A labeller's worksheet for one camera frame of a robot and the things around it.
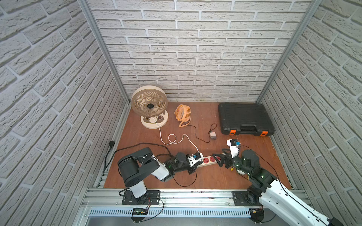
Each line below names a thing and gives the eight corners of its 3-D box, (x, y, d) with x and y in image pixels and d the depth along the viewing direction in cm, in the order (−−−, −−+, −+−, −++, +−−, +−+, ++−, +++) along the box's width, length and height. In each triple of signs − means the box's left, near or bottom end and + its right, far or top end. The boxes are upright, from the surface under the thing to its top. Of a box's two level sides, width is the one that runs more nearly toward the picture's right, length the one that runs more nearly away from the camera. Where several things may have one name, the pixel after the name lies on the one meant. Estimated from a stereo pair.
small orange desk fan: (180, 127, 104) (179, 117, 94) (174, 114, 112) (174, 104, 102) (192, 124, 106) (193, 113, 96) (186, 111, 114) (186, 101, 104)
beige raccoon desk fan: (142, 128, 104) (129, 98, 79) (145, 116, 112) (134, 85, 87) (167, 128, 104) (162, 98, 79) (169, 116, 112) (164, 85, 87)
